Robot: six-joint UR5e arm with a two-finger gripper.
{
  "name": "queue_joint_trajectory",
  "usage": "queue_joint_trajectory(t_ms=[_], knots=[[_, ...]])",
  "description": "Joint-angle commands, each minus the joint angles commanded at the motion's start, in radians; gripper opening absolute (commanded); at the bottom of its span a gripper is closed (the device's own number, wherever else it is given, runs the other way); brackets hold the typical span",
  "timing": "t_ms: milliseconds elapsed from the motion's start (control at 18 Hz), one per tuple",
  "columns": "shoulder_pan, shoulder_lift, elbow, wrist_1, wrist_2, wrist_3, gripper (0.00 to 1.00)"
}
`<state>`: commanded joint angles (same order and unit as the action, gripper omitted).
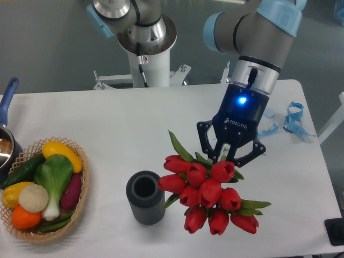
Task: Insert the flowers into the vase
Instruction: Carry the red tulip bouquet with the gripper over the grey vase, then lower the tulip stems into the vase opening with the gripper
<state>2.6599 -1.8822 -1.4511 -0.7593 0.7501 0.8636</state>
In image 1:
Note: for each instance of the woven wicker basket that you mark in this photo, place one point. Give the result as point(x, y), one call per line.
point(32, 235)

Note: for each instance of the green bok choy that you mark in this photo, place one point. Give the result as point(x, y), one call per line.
point(54, 176)

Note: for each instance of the orange fruit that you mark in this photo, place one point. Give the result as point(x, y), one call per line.
point(22, 219)

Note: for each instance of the dark grey ribbed vase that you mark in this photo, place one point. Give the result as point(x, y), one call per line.
point(145, 198)

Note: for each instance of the green pea pods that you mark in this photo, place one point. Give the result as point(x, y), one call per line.
point(54, 225)

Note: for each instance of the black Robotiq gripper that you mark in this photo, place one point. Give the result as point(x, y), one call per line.
point(235, 124)

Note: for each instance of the yellow bell pepper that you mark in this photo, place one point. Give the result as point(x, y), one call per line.
point(10, 195)

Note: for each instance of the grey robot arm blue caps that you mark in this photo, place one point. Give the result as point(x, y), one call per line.
point(262, 32)

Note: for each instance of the small blue tape scrap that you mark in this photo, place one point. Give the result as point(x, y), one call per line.
point(269, 113)

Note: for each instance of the red tulip bouquet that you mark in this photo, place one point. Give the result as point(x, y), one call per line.
point(198, 185)

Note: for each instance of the purple sweet potato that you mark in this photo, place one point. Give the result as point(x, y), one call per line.
point(72, 193)

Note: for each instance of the blue handled saucepan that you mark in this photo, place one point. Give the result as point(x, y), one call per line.
point(10, 148)

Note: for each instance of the white metal base frame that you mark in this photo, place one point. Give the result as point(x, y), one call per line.
point(177, 78)

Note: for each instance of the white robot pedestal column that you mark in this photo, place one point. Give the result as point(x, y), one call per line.
point(156, 69)

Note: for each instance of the dark green cucumber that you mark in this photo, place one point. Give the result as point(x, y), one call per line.
point(25, 172)

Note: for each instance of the black device at table edge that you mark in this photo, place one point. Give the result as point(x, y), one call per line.
point(334, 229)

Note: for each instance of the blue tape piece near gripper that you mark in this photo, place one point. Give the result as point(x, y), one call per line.
point(271, 130)

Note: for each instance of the blue torn tape strip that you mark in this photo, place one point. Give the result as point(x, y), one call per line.
point(293, 123)

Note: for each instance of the white garlic bulb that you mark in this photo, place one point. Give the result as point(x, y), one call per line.
point(33, 198)

